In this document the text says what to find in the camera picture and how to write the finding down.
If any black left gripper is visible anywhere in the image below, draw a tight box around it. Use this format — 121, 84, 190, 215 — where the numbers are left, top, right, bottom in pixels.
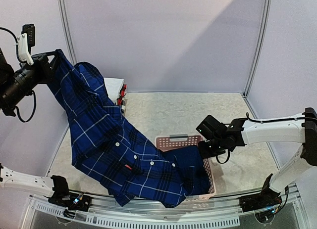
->
0, 49, 63, 109

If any pink plastic laundry basket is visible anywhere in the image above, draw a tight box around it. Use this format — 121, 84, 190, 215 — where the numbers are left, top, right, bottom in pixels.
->
155, 134, 216, 202

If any blue plaid flannel shirt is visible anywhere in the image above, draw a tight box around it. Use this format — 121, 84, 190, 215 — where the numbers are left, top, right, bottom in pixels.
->
49, 49, 210, 208

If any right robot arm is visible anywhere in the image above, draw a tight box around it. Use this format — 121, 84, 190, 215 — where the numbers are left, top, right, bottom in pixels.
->
196, 107, 317, 209

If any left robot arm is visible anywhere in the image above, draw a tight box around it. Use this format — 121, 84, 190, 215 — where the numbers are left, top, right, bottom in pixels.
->
0, 51, 74, 206

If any white folded t-shirt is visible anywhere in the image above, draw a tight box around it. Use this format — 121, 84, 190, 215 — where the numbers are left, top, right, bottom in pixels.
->
104, 78, 124, 103

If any red black plaid shirt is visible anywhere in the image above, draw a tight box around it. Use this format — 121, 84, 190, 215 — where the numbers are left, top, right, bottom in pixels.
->
116, 84, 127, 114

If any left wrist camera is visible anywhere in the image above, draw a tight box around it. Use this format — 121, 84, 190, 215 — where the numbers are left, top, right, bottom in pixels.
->
16, 24, 35, 65

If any left aluminium frame post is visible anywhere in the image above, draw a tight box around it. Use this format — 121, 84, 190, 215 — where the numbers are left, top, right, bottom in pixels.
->
57, 0, 78, 64

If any aluminium frame post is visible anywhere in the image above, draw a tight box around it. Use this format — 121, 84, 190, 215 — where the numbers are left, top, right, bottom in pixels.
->
57, 0, 78, 64
243, 0, 273, 96

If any aluminium front rail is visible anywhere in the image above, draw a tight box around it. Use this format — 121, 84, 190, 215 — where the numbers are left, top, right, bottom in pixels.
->
21, 184, 311, 229

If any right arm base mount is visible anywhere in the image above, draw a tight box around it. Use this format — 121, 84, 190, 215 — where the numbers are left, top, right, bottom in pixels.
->
238, 186, 289, 224

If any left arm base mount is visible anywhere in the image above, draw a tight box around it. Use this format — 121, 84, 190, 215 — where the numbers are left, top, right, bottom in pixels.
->
48, 192, 92, 219

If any right aluminium frame post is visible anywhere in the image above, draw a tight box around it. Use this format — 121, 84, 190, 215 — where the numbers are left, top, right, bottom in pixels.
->
243, 0, 273, 96

